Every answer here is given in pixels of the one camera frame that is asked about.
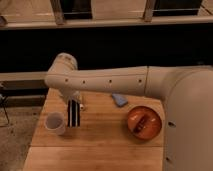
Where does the black white striped eraser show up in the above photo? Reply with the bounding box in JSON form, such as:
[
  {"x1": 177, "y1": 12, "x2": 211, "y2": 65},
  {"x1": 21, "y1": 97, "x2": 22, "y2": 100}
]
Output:
[{"x1": 67, "y1": 100, "x2": 80, "y2": 127}]

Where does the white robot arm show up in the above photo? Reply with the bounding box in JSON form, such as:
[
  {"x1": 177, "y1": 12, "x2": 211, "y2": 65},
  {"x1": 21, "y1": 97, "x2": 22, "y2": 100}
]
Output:
[{"x1": 45, "y1": 53, "x2": 213, "y2": 171}]

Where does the white ceramic cup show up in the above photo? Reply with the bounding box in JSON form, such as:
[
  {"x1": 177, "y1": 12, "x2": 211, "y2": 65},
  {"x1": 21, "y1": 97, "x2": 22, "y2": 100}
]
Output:
[{"x1": 44, "y1": 112, "x2": 66, "y2": 135}]

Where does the white tube bottle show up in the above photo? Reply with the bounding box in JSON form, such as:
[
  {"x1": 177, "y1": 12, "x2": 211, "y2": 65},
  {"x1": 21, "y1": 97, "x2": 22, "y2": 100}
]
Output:
[{"x1": 79, "y1": 100, "x2": 86, "y2": 111}]

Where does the blue sponge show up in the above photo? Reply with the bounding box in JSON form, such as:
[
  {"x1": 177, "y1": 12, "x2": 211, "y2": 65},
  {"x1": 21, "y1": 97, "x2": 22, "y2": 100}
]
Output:
[{"x1": 112, "y1": 94, "x2": 128, "y2": 107}]

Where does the dark item in bowl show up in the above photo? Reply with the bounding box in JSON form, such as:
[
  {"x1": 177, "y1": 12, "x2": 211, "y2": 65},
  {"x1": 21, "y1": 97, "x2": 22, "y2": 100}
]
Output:
[{"x1": 134, "y1": 115, "x2": 149, "y2": 133}]

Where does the orange bowl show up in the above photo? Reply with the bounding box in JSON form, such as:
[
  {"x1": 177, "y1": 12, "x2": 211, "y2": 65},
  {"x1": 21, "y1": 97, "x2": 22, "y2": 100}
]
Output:
[{"x1": 127, "y1": 106, "x2": 162, "y2": 141}]

